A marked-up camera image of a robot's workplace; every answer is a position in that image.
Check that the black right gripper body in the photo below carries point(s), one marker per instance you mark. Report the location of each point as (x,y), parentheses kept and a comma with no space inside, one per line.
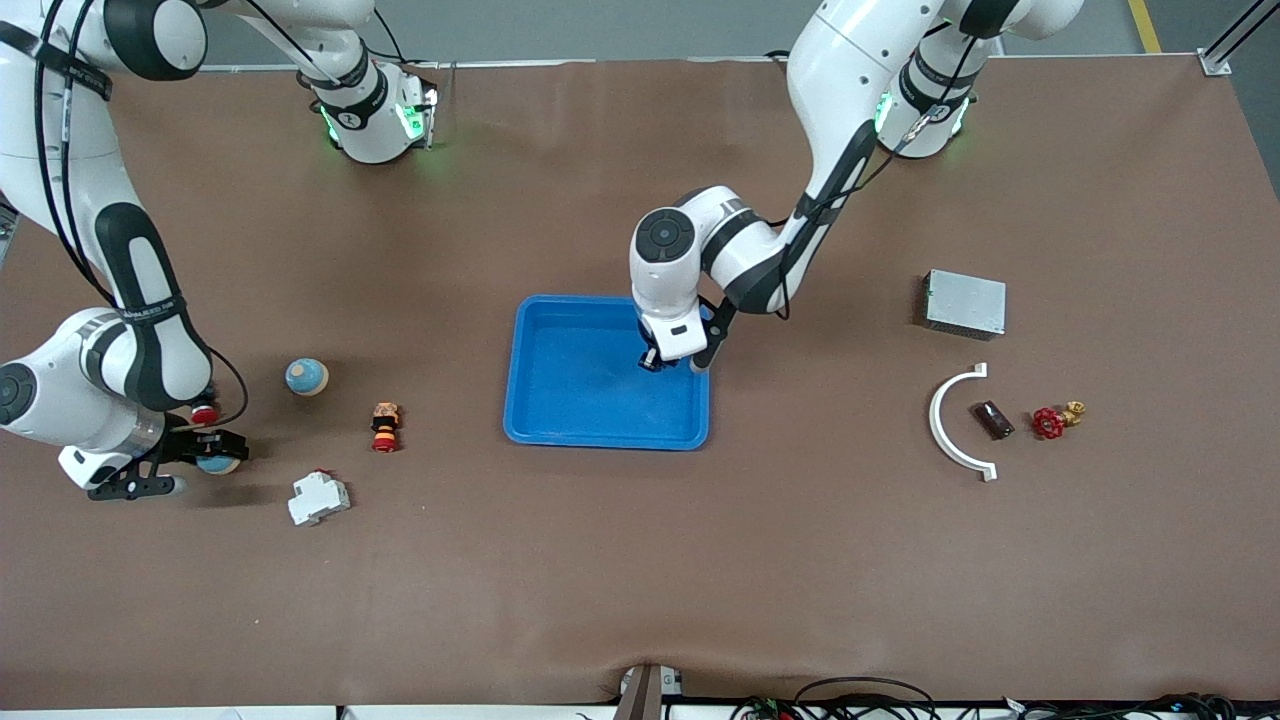
(186,445)

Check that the blue bell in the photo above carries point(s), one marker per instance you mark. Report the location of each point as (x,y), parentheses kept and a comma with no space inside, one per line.
(306,376)
(218,466)

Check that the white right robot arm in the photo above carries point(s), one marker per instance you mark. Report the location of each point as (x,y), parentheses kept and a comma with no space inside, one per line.
(130,350)

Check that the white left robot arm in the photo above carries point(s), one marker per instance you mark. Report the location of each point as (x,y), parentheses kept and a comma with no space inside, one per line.
(850,80)

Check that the blue plastic tray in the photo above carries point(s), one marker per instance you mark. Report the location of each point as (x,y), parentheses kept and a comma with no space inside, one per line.
(580,390)

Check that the red emergency stop button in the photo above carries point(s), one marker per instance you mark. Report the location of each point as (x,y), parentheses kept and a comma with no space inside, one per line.
(205,413)

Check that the white circuit breaker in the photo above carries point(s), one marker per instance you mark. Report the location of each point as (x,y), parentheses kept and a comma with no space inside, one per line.
(318,497)

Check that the orange red push button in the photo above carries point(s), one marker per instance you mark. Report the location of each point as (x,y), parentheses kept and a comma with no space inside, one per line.
(385,428)

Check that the grey metal box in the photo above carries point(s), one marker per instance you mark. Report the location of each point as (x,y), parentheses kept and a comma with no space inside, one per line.
(965,303)

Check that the white curved plastic bracket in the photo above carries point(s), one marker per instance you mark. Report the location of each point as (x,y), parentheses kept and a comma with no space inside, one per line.
(937,420)

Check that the aluminium frame rail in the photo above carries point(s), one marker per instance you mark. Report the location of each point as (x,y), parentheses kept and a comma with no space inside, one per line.
(1215,63)

